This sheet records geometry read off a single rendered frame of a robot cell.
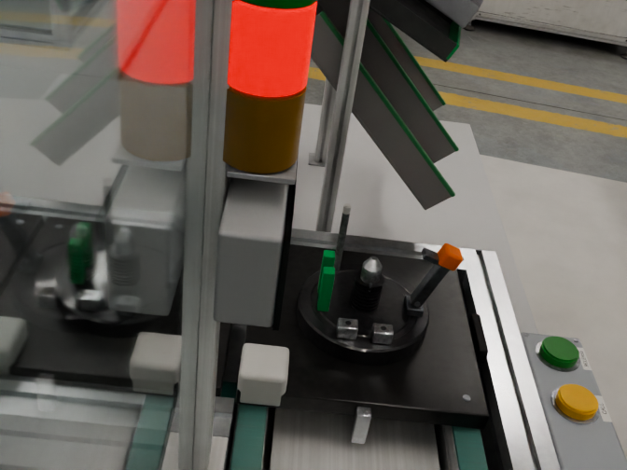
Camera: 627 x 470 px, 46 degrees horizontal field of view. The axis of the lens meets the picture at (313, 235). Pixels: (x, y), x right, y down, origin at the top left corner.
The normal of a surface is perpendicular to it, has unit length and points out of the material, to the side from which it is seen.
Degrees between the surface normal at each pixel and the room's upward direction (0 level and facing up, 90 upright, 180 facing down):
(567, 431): 0
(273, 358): 0
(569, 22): 90
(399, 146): 90
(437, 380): 0
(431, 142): 90
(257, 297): 90
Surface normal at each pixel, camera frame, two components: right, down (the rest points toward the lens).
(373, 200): 0.12, -0.81
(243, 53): -0.49, 0.45
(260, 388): -0.03, 0.58
